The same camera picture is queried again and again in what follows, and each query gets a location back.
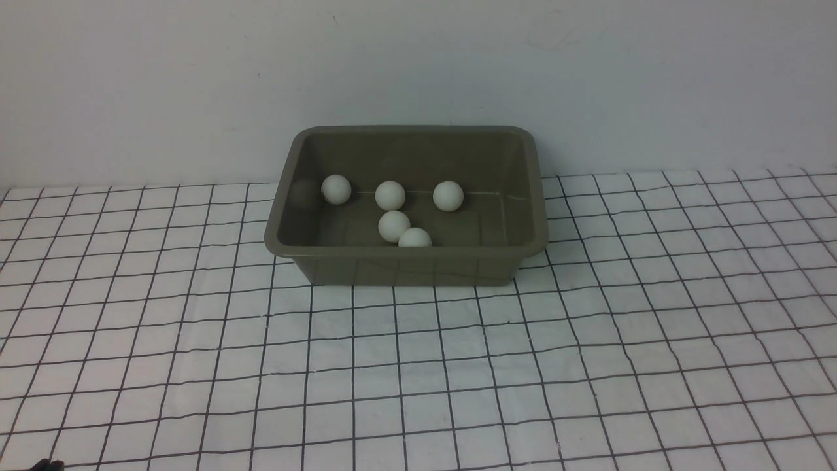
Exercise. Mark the white black grid tablecloth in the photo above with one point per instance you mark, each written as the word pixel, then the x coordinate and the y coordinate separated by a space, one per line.
pixel 676 321

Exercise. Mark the black robot arm image-left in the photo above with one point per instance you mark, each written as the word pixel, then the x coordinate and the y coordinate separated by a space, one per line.
pixel 48 465

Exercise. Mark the plain white ball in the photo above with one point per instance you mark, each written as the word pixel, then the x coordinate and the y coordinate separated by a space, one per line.
pixel 448 196
pixel 390 196

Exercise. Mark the olive green plastic bin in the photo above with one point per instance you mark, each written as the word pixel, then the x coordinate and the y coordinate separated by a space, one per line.
pixel 502 220

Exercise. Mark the white ball with red logo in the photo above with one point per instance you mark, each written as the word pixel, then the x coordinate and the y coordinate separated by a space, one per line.
pixel 392 224

